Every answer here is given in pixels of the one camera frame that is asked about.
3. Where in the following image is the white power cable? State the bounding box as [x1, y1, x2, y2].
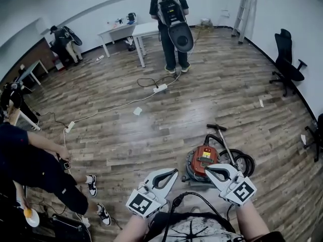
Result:
[74, 91, 156, 123]

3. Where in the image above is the black head camera cable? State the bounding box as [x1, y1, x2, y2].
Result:
[163, 191, 237, 242]

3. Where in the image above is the person's left forearm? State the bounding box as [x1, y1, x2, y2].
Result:
[113, 214, 149, 242]

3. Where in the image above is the white plate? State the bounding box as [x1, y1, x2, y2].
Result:
[24, 208, 41, 228]

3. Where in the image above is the black oval seat pad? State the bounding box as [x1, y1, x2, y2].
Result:
[168, 21, 195, 53]

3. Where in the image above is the black vacuum hose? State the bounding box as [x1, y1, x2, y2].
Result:
[203, 134, 255, 178]

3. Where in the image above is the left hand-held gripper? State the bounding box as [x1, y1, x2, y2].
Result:
[125, 168, 179, 220]

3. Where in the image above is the black office chair with headrest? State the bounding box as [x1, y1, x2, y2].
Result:
[268, 28, 308, 97]

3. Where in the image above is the white table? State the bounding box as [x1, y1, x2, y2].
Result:
[132, 21, 162, 69]
[97, 21, 138, 58]
[17, 59, 50, 86]

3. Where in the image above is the black and white patterned t-shirt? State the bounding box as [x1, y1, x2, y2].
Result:
[145, 212, 247, 242]

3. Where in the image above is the black mesh trolley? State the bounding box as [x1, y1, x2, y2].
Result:
[32, 213, 93, 242]

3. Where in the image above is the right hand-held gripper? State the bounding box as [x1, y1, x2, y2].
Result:
[204, 163, 258, 207]

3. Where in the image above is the red canister vacuum cleaner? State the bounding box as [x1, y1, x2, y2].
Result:
[181, 145, 222, 184]

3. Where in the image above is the person's right forearm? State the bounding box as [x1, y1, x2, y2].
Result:
[228, 200, 271, 242]

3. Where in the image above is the black waste bin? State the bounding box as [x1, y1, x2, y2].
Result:
[124, 36, 137, 52]

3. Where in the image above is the wooden table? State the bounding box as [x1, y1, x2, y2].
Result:
[7, 106, 41, 132]

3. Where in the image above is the metal stepladder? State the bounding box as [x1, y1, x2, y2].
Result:
[231, 0, 259, 45]

